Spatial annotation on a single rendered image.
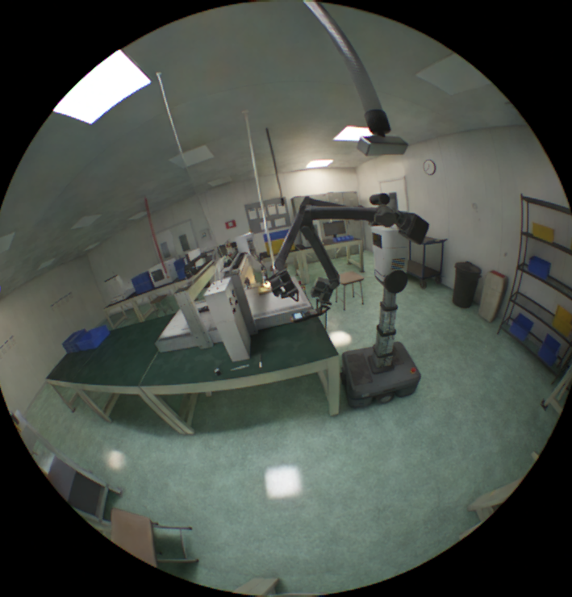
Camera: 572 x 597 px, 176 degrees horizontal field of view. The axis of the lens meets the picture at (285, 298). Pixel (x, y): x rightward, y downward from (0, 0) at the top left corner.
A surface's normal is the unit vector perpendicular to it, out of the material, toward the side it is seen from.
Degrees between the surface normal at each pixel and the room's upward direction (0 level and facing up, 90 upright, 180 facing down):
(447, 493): 0
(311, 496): 0
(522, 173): 90
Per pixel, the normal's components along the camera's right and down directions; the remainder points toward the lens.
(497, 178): -0.97, 0.22
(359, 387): -0.19, -0.88
